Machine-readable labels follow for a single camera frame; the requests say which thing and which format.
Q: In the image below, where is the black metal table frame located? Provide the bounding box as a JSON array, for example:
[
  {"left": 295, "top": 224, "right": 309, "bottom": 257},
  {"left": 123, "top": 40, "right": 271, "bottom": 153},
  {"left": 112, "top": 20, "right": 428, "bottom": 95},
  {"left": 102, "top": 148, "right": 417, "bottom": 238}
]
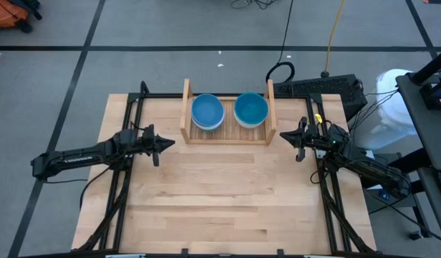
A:
[{"left": 75, "top": 80, "right": 378, "bottom": 258}]

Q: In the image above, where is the wooden slatted shelf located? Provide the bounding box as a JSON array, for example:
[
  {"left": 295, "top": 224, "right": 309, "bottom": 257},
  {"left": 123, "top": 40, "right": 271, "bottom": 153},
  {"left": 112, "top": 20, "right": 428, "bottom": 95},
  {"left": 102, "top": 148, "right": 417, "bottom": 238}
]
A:
[{"left": 180, "top": 78, "right": 278, "bottom": 146}]

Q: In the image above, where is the black stand frame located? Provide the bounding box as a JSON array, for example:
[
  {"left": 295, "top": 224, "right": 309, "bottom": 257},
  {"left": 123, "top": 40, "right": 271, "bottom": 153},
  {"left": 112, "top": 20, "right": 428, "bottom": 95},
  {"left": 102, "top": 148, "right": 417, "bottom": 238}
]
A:
[{"left": 359, "top": 146, "right": 435, "bottom": 241}]

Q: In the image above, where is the black wheeled base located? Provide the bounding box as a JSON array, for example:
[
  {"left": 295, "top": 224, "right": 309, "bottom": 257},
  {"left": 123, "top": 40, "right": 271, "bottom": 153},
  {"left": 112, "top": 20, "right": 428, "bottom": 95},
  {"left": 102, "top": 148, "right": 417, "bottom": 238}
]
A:
[{"left": 11, "top": 0, "right": 43, "bottom": 34}]

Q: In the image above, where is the teal bowl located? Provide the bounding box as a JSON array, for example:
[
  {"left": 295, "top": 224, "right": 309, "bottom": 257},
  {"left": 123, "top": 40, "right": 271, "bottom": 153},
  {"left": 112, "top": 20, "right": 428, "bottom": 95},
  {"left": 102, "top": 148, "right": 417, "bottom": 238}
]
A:
[{"left": 233, "top": 92, "right": 270, "bottom": 125}]

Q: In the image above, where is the dark grey desk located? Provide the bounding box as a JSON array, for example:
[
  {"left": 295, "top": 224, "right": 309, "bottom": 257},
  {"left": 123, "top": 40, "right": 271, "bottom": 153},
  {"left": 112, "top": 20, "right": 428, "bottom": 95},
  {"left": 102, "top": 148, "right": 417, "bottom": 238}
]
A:
[{"left": 395, "top": 71, "right": 441, "bottom": 171}]

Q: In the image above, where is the white plastic bag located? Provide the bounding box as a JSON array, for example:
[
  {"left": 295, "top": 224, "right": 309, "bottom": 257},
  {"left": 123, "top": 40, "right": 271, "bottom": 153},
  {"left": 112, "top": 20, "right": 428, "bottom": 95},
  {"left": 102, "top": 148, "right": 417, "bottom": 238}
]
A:
[{"left": 359, "top": 68, "right": 419, "bottom": 151}]

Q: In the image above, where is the black diagonal pole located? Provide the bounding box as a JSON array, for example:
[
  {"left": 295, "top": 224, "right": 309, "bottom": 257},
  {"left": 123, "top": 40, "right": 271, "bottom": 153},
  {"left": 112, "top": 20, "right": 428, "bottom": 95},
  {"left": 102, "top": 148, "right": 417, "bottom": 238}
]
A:
[{"left": 410, "top": 46, "right": 441, "bottom": 86}]

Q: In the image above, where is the yellow floor cable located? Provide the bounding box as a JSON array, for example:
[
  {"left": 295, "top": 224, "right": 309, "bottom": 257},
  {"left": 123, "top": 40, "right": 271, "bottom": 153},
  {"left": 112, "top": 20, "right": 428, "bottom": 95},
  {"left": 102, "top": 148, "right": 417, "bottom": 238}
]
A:
[{"left": 321, "top": 0, "right": 347, "bottom": 79}]

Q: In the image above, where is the tangled black cable bundle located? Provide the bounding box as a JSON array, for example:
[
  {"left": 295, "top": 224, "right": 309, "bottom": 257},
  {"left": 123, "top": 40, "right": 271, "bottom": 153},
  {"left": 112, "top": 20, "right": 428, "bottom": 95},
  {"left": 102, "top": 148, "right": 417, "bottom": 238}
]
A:
[{"left": 230, "top": 0, "right": 281, "bottom": 11}]

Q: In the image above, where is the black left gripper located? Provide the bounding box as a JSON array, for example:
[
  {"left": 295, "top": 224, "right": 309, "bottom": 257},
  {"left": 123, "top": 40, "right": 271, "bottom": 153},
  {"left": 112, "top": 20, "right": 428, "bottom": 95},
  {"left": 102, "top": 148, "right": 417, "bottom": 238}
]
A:
[{"left": 138, "top": 123, "right": 176, "bottom": 156}]

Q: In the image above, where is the black device with blue screen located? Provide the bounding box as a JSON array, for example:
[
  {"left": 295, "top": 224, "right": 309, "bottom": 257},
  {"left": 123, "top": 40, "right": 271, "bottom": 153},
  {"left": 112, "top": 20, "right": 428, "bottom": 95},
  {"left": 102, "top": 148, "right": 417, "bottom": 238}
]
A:
[{"left": 419, "top": 80, "right": 441, "bottom": 111}]

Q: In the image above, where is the black mesh computer case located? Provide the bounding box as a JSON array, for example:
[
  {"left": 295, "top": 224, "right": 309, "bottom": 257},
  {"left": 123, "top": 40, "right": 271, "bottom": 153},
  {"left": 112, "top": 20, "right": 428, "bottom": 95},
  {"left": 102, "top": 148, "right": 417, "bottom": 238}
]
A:
[{"left": 272, "top": 74, "right": 369, "bottom": 122}]

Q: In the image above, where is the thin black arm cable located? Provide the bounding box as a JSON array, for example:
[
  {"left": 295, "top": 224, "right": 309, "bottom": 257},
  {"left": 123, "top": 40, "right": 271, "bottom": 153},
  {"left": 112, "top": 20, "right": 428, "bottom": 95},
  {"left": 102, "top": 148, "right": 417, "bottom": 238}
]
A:
[{"left": 43, "top": 166, "right": 112, "bottom": 211}]

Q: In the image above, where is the black floor cable with loop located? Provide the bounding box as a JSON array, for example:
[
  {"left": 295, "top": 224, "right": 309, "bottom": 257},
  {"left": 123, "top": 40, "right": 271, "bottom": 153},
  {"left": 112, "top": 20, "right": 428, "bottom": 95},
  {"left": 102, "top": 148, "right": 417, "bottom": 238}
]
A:
[{"left": 265, "top": 0, "right": 296, "bottom": 87}]

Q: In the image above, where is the blue bowl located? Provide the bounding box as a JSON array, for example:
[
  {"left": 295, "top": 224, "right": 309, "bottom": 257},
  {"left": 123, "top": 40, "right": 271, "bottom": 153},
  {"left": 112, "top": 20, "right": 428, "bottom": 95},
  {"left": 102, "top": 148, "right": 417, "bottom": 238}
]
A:
[{"left": 190, "top": 93, "right": 226, "bottom": 128}]

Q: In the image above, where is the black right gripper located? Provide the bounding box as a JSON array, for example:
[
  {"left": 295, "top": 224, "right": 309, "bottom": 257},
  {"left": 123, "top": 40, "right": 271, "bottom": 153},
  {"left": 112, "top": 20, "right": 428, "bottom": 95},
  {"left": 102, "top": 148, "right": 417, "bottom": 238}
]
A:
[{"left": 279, "top": 116, "right": 328, "bottom": 150}]

